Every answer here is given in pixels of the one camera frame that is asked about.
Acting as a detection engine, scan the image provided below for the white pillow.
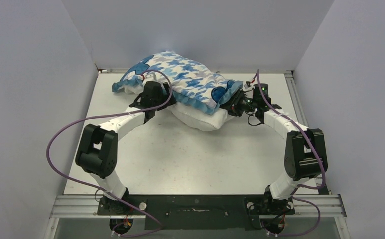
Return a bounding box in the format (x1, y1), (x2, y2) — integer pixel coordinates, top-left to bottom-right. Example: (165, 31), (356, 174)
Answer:
(115, 84), (231, 132)

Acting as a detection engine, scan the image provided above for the white knob on plate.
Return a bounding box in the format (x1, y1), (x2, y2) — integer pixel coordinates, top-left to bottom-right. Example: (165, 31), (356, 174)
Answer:
(138, 202), (147, 211)

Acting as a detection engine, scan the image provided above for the aluminium right side rail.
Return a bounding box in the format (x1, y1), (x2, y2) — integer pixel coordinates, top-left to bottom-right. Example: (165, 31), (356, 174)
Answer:
(284, 71), (328, 187)

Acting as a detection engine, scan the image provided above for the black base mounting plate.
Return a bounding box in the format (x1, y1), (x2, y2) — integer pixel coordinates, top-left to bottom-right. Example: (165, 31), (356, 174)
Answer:
(98, 194), (295, 230)

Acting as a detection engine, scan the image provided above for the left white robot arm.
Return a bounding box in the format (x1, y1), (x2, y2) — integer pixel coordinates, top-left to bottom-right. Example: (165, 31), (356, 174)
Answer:
(75, 81), (176, 214)

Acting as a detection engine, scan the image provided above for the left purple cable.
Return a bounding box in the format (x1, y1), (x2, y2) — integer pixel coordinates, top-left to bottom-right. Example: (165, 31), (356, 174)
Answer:
(45, 69), (174, 238)

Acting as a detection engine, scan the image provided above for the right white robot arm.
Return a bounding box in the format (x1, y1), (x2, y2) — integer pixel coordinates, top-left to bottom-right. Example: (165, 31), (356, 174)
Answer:
(220, 83), (328, 213)

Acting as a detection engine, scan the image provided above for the aluminium front rail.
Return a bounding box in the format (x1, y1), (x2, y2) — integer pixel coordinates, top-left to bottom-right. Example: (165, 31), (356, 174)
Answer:
(50, 194), (347, 219)

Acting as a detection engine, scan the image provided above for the white pillowcase with blue trim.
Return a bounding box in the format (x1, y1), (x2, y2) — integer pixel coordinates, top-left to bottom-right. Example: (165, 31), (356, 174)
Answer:
(111, 51), (243, 115)

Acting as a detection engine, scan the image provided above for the aluminium rail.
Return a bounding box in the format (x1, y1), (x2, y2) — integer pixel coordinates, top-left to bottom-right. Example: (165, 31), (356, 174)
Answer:
(284, 71), (328, 187)
(50, 194), (347, 219)

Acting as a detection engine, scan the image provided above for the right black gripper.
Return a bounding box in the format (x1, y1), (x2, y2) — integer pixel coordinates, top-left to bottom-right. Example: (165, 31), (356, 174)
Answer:
(217, 89), (257, 118)

